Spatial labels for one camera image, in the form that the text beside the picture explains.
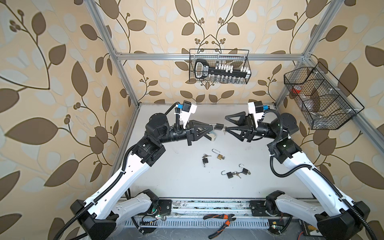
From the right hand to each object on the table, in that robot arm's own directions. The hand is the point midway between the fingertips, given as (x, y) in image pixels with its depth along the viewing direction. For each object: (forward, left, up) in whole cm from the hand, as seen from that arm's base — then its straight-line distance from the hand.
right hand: (227, 125), depth 55 cm
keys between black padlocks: (-4, -12, -43) cm, 45 cm away
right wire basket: (+19, -53, -8) cm, 57 cm away
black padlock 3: (-2, -17, -42) cm, 46 cm away
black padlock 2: (-4, -7, -42) cm, 42 cm away
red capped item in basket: (+34, -48, -12) cm, 60 cm away
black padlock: (+5, +6, -42) cm, 43 cm away
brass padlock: (+7, -3, -41) cm, 42 cm away
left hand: (-3, +6, +1) cm, 6 cm away
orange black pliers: (-25, -3, -41) cm, 48 cm away
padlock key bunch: (+8, +6, -43) cm, 44 cm away
